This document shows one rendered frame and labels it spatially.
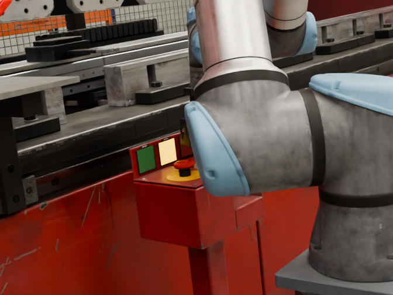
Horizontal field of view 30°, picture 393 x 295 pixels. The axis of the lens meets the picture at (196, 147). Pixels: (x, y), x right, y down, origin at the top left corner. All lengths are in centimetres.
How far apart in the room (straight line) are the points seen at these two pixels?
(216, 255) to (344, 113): 68
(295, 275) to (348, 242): 8
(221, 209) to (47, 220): 33
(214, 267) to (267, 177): 65
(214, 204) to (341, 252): 51
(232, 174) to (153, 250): 81
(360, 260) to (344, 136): 15
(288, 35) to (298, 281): 52
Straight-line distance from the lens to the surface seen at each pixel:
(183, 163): 137
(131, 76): 170
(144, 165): 142
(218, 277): 148
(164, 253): 165
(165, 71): 179
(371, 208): 87
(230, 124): 82
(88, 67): 195
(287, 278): 91
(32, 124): 145
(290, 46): 130
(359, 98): 84
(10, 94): 118
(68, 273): 146
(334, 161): 84
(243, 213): 143
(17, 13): 148
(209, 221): 135
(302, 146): 83
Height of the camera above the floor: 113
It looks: 13 degrees down
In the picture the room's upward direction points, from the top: 6 degrees counter-clockwise
